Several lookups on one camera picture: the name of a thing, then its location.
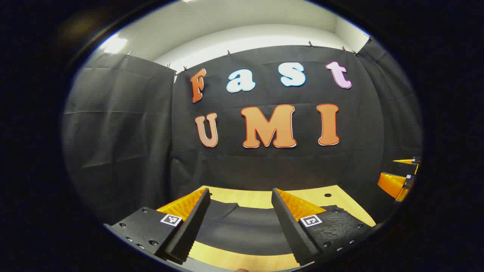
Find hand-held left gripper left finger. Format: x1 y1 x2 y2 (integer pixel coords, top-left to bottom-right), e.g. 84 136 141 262
104 188 211 265

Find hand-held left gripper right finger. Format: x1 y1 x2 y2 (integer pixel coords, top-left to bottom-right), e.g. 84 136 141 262
271 188 377 267

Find dark grey jeans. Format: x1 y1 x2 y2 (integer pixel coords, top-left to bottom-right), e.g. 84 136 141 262
194 199 299 256

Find black backdrop cloth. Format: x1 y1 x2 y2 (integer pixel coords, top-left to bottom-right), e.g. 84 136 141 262
62 36 423 227

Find ceiling light panel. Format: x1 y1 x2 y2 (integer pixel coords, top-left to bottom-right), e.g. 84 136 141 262
99 34 128 54

